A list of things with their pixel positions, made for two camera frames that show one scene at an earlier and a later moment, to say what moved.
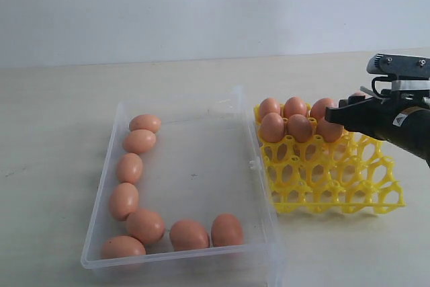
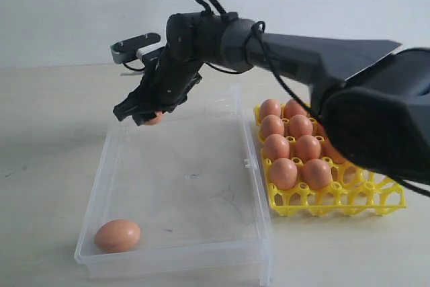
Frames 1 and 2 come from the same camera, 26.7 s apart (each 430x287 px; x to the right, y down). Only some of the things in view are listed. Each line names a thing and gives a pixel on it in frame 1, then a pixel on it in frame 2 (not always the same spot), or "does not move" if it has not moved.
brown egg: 269,105 does not move
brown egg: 295,105 does not move
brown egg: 300,127 does not move
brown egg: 130,168 to 349,175
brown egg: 123,200 to 316,173
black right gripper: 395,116 to 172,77
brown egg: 187,234 to 308,147
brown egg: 145,224 to 283,173
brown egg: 226,230 to 328,150
